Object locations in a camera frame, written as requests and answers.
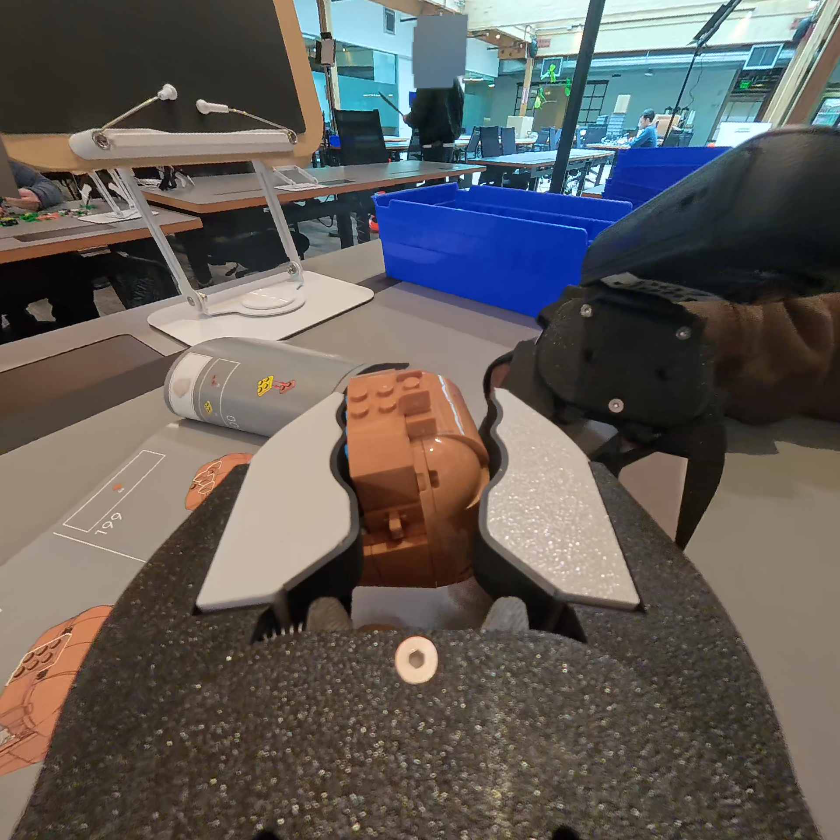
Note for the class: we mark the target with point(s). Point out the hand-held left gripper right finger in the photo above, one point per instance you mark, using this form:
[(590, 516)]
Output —
[(551, 518)]

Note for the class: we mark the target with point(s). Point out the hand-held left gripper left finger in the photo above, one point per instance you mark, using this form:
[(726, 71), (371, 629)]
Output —
[(275, 518)]

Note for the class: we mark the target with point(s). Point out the brown lego head model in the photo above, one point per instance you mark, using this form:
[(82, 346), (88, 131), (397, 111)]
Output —
[(407, 459)]

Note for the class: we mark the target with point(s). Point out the blue plastic parts bin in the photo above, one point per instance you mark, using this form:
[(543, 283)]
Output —
[(479, 262)]

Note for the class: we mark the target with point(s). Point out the person's right forearm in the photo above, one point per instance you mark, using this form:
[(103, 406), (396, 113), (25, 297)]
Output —
[(768, 354)]

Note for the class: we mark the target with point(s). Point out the lego instruction booklet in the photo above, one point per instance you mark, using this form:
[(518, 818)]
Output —
[(216, 387)]

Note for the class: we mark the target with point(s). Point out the stack of blue bins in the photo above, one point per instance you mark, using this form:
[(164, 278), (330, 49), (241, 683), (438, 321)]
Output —
[(663, 167)]

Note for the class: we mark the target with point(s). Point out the row of black office chairs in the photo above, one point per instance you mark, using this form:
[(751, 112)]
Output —
[(512, 138)]

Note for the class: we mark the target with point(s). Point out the white sign board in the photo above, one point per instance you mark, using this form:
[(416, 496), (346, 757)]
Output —
[(741, 133)]

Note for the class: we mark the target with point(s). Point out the black building column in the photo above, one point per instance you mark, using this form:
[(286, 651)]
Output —
[(576, 98)]

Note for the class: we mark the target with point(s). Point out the long brown desk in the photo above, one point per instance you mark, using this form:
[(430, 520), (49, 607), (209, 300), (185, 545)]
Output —
[(328, 180)]

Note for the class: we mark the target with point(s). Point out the black monitor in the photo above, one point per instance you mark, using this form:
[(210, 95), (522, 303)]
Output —
[(359, 134)]

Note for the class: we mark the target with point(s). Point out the wood-rimmed black board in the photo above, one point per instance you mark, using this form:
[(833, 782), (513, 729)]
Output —
[(151, 46)]

